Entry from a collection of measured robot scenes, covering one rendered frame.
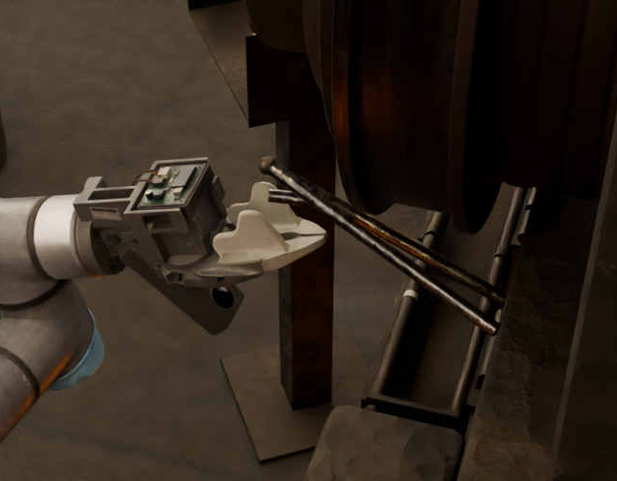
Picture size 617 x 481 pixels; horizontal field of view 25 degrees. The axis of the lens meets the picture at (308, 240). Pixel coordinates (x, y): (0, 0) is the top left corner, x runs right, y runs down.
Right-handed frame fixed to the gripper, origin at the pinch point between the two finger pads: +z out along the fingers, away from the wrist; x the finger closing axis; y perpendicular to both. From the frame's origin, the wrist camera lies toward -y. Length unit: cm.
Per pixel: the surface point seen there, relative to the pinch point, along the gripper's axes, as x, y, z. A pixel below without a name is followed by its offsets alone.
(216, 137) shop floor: 97, -57, -67
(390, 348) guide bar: -6.5, -5.8, 6.9
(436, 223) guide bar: 9.2, -5.9, 7.1
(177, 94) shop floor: 107, -53, -78
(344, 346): 55, -67, -34
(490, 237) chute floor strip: 15.2, -12.9, 9.2
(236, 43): 46, -7, -27
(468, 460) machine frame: -28.0, 6.1, 20.9
